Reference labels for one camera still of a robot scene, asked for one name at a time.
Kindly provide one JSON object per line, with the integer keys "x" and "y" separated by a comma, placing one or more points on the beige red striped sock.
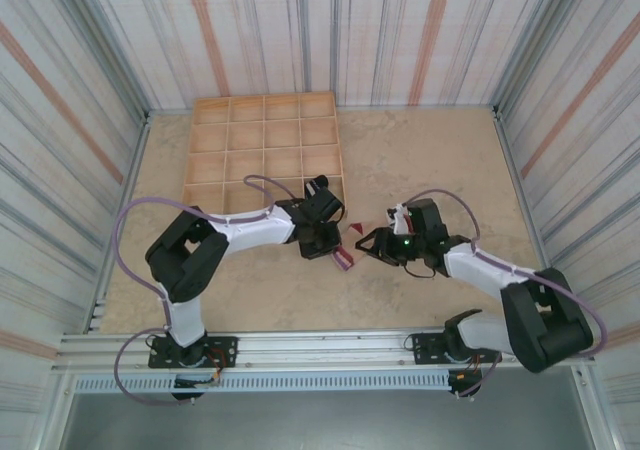
{"x": 345, "y": 260}

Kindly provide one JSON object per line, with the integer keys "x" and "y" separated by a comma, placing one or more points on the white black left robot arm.
{"x": 250, "y": 230}

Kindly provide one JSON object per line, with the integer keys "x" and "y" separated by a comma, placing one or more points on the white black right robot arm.
{"x": 475, "y": 270}

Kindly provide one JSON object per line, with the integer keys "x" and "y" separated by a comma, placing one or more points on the wooden grid tray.
{"x": 260, "y": 140}

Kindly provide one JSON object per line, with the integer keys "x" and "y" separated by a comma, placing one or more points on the grey metal panel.
{"x": 325, "y": 420}

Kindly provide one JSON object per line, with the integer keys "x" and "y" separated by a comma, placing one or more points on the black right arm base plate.
{"x": 425, "y": 345}

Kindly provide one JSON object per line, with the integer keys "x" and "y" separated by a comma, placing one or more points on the aluminium mounting rail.
{"x": 325, "y": 352}

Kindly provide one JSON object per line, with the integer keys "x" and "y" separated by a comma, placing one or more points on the aluminium frame bar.
{"x": 522, "y": 195}
{"x": 127, "y": 195}

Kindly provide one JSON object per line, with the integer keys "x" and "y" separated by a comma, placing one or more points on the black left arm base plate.
{"x": 225, "y": 345}

